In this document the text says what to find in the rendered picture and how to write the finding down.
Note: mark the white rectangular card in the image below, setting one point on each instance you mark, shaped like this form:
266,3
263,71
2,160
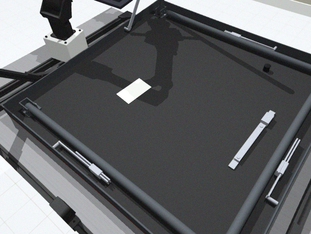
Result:
133,91

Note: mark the small black cylinder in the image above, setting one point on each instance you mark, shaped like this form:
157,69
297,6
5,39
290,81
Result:
266,67

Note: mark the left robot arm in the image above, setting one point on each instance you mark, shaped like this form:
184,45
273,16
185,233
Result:
60,13

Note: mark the light grey flat metal bar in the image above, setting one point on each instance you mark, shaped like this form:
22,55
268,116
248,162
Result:
264,122

